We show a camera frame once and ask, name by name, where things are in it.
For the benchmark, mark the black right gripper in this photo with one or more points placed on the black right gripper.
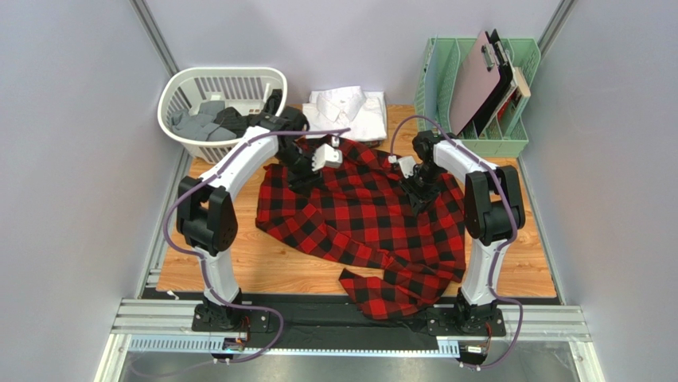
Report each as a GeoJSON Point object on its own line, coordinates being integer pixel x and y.
{"type": "Point", "coordinates": [418, 192]}

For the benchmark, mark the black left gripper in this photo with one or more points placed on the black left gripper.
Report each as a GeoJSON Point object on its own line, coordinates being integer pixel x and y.
{"type": "Point", "coordinates": [304, 183]}

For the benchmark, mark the red black plaid shirt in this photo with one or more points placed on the red black plaid shirt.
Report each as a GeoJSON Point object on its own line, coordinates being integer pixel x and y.
{"type": "Point", "coordinates": [396, 263]}

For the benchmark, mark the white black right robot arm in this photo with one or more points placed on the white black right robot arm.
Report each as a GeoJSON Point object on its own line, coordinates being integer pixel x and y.
{"type": "Point", "coordinates": [493, 212]}

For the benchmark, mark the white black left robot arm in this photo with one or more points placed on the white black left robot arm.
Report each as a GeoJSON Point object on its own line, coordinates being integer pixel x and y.
{"type": "Point", "coordinates": [206, 214]}

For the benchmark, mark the folded tartan shirt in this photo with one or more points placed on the folded tartan shirt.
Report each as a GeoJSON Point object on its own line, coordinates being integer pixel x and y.
{"type": "Point", "coordinates": [374, 144]}

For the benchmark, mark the folded white shirt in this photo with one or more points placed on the folded white shirt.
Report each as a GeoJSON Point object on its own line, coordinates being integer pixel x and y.
{"type": "Point", "coordinates": [362, 113]}

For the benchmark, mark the black shirt in basket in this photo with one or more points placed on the black shirt in basket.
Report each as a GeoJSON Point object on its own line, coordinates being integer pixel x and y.
{"type": "Point", "coordinates": [233, 124]}

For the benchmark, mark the white laundry basket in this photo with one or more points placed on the white laundry basket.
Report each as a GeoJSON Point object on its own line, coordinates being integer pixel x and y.
{"type": "Point", "coordinates": [244, 88]}

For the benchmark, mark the grey shirt in basket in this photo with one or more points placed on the grey shirt in basket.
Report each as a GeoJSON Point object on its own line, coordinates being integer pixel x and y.
{"type": "Point", "coordinates": [201, 126]}

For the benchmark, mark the pink clipboard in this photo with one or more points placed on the pink clipboard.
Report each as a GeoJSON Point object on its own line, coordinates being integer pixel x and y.
{"type": "Point", "coordinates": [467, 93]}

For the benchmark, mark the red book in organizer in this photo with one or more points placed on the red book in organizer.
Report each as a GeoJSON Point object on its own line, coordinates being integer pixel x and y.
{"type": "Point", "coordinates": [507, 112]}

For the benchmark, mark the green file organizer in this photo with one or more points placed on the green file organizer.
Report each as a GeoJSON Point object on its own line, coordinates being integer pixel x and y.
{"type": "Point", "coordinates": [442, 58]}

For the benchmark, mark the black clipboard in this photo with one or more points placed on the black clipboard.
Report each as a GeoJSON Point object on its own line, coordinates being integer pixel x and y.
{"type": "Point", "coordinates": [497, 79]}

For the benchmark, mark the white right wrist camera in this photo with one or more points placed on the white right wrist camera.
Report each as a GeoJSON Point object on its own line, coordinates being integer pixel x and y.
{"type": "Point", "coordinates": [406, 165]}

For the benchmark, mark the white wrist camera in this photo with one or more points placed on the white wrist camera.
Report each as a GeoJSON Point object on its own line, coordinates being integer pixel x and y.
{"type": "Point", "coordinates": [406, 165]}
{"type": "Point", "coordinates": [327, 155]}

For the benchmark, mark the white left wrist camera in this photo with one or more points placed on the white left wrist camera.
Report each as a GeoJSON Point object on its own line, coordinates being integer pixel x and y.
{"type": "Point", "coordinates": [327, 155]}

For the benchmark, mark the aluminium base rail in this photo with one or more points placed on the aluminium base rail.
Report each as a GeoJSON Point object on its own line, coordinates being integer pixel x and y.
{"type": "Point", "coordinates": [136, 328]}

